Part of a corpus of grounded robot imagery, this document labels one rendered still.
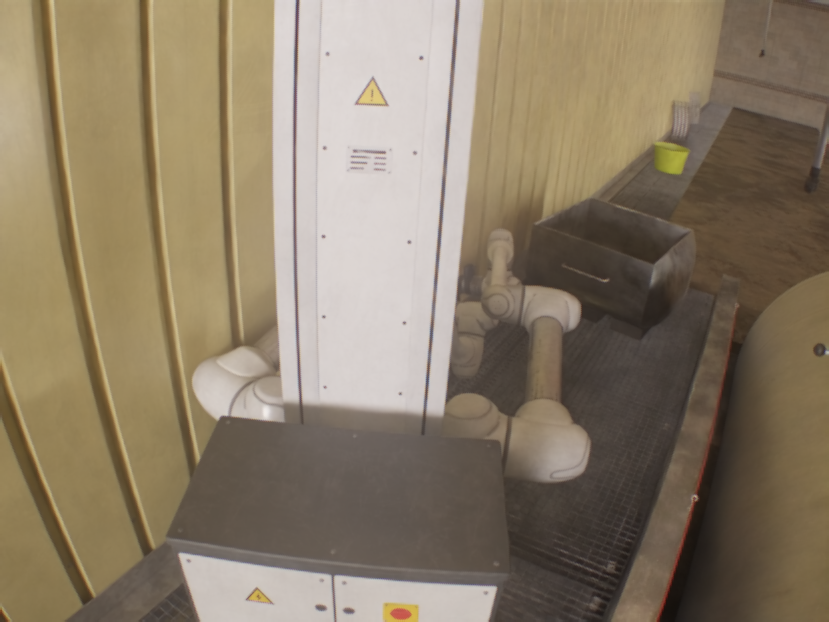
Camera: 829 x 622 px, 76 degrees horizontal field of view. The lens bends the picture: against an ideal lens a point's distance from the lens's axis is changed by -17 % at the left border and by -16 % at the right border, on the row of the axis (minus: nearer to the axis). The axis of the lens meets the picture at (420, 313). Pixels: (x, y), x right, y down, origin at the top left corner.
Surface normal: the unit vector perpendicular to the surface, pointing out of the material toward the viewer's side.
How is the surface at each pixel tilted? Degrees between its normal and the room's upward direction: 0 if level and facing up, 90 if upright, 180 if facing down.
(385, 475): 0
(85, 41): 90
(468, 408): 6
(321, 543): 0
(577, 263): 90
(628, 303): 90
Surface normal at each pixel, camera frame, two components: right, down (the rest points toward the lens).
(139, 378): 0.86, 0.29
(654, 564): 0.07, -0.88
